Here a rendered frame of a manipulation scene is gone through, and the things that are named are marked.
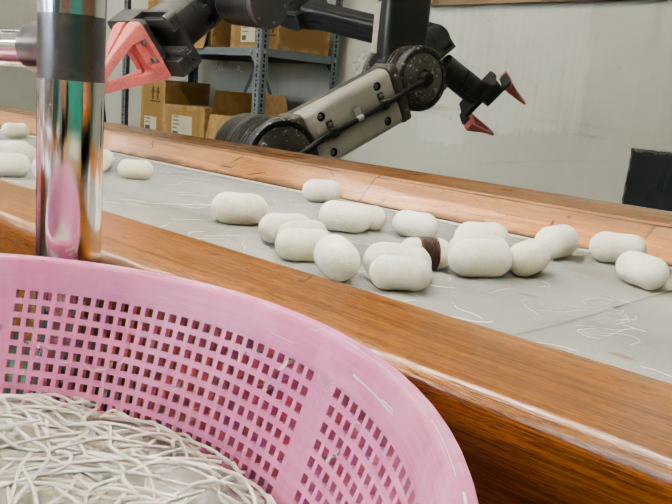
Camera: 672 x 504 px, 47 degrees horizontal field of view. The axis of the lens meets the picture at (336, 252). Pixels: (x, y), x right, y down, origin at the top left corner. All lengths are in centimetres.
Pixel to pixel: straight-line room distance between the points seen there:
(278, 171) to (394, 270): 42
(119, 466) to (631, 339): 23
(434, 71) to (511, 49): 157
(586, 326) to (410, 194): 33
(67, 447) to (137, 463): 2
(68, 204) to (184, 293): 6
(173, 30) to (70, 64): 56
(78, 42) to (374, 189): 44
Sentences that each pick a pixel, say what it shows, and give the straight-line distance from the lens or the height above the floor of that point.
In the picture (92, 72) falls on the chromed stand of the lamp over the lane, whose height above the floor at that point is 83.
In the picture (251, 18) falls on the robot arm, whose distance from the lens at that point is 85.
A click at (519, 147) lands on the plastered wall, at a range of 284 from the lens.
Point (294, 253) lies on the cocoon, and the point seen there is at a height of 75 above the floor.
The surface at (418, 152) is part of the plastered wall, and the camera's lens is 311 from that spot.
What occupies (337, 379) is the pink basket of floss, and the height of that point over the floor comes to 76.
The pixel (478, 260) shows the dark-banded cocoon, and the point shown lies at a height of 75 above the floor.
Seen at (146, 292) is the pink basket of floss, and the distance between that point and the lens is 26.
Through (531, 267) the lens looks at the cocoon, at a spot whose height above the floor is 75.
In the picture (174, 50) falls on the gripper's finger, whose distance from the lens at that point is 86.
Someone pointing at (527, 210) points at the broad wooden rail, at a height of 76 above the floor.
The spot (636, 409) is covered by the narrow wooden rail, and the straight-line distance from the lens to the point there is 20.
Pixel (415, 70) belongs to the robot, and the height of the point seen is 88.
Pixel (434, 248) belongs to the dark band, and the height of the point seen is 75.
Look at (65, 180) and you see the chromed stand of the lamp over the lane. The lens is 29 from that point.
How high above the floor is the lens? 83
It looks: 11 degrees down
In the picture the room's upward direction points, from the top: 5 degrees clockwise
